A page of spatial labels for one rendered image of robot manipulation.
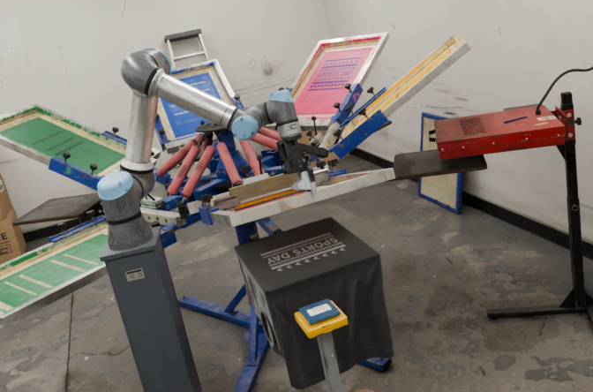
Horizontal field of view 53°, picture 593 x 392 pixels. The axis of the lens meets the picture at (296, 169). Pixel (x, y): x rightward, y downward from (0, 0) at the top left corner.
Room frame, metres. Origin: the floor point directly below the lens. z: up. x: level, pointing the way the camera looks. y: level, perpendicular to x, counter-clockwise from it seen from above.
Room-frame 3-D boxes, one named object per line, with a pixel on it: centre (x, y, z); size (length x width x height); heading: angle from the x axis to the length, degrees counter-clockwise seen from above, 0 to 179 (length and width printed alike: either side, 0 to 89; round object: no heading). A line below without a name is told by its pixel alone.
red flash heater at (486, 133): (2.88, -1.03, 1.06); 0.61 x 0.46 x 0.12; 76
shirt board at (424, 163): (3.06, -0.30, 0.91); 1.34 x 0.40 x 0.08; 76
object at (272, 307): (1.92, -0.02, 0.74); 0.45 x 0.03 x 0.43; 106
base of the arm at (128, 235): (1.93, 0.60, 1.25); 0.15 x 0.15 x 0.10
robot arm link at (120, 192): (1.93, 0.60, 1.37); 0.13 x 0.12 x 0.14; 169
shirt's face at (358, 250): (2.14, 0.04, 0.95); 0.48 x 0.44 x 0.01; 16
